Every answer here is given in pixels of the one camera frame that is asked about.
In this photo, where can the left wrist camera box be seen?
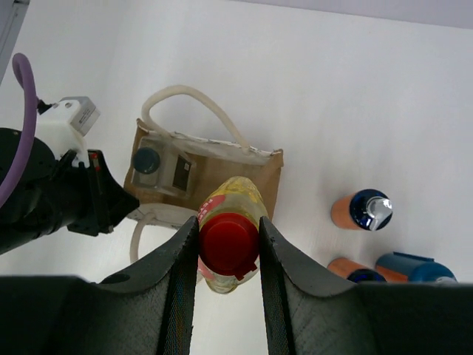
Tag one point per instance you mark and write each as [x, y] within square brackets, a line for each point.
[64, 126]

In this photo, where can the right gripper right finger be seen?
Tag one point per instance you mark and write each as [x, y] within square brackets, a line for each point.
[308, 309]

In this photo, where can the yellow bottle red cap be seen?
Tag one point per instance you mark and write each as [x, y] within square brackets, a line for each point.
[229, 234]

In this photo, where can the clear bottle dark cap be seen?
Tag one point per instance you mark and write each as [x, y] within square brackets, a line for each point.
[159, 165]

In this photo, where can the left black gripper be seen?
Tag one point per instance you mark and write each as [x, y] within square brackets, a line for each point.
[52, 194]

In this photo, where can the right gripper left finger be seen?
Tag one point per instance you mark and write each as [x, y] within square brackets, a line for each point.
[149, 305]

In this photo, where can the burlap canvas tote bag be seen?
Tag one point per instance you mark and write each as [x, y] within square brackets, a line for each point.
[215, 162]

